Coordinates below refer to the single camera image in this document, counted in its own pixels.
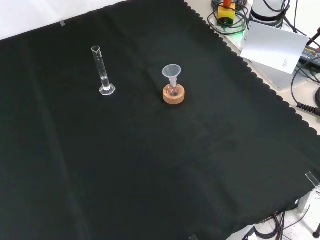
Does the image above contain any clear glass graduated cylinder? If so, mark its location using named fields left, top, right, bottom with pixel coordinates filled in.
left=91, top=45, right=116, bottom=97

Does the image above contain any black scalloped table cloth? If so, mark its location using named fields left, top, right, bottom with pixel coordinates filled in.
left=0, top=0, right=320, bottom=240

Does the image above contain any small round-bottom glass flask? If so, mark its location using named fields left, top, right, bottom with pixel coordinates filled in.
left=167, top=79, right=180, bottom=98

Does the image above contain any clear plastic funnel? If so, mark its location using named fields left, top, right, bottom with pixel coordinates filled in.
left=161, top=64, right=182, bottom=86

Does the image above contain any yellow emergency stop button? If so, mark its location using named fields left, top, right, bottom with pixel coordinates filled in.
left=216, top=0, right=236, bottom=27

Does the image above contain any white paper card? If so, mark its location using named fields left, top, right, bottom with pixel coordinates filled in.
left=239, top=21, right=310, bottom=75

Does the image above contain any black power adapter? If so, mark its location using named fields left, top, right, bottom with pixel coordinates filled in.
left=298, top=46, right=320, bottom=68

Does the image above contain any cork ring stand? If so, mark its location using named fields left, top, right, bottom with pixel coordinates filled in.
left=162, top=84, right=186, bottom=105

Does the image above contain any black coiled cable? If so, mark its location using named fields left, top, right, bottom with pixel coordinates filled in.
left=290, top=66, right=320, bottom=115

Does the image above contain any black floor cable bundle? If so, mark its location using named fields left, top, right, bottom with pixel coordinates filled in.
left=241, top=211, right=313, bottom=240

